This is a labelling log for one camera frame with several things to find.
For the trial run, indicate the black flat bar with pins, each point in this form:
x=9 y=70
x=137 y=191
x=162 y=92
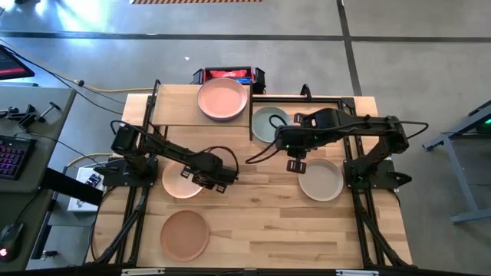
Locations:
x=69 y=186

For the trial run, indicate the black computer mouse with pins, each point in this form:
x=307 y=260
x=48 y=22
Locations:
x=10 y=239

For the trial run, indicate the white bracket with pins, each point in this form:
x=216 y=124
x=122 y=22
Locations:
x=142 y=271
x=356 y=273

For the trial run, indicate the wooden shelf with black frame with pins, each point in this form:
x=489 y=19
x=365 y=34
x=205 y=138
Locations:
x=176 y=105

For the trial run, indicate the terracotta brown plate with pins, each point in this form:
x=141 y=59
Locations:
x=184 y=235

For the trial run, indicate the black desk clamp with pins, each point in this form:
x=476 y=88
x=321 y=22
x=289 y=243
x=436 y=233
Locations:
x=9 y=112
x=28 y=119

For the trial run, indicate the small black table clamp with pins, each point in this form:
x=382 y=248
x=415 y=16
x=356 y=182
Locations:
x=305 y=91

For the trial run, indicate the grey side desk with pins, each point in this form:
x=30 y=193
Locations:
x=23 y=94

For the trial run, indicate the black computer monitor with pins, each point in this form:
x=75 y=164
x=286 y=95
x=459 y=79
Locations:
x=13 y=65

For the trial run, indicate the black aluminium rail frame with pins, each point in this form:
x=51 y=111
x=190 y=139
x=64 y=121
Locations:
x=326 y=100
x=139 y=230

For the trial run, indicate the grey metal stand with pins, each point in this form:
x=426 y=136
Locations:
x=458 y=176

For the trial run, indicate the light grey beige plate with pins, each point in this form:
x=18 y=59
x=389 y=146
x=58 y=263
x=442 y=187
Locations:
x=322 y=180

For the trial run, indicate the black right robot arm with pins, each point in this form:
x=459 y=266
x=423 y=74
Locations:
x=364 y=124

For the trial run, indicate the red and black tool case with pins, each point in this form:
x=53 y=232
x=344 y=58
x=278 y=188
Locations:
x=226 y=73

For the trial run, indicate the black front frame bar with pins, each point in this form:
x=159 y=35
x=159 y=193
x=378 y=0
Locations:
x=245 y=273

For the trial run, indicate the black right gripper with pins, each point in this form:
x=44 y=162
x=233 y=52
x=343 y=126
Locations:
x=299 y=140

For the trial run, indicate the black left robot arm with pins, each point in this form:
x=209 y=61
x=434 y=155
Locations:
x=161 y=147

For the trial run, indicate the white cardboard box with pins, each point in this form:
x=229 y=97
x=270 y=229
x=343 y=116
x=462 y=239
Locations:
x=82 y=176

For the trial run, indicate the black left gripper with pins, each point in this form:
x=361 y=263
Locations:
x=213 y=168

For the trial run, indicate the black backlit keyboard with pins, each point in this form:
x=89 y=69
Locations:
x=13 y=157

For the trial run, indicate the pale peach cream plate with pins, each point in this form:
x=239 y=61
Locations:
x=174 y=184

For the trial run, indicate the teal plate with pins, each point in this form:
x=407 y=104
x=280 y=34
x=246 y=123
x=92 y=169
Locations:
x=262 y=128

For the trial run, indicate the pink plate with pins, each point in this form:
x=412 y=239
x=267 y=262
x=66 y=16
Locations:
x=222 y=97

